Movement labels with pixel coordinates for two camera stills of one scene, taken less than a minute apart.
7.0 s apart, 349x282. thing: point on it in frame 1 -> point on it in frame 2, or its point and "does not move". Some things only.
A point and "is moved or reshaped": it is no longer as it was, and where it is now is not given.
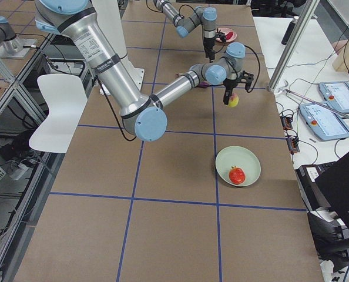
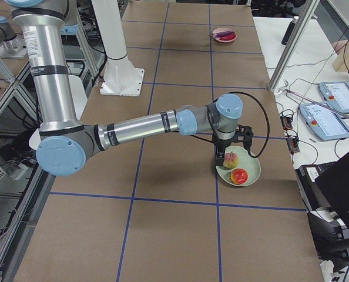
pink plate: [226, 30] does not move
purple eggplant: [204, 84] -> [221, 34]
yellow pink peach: [233, 100] is moved or reshaped
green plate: [240, 157] does not move
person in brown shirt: [338, 45] does not move
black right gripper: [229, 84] -> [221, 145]
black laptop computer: [336, 185] does not move
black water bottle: [289, 30] does not move
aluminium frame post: [309, 10] does not move
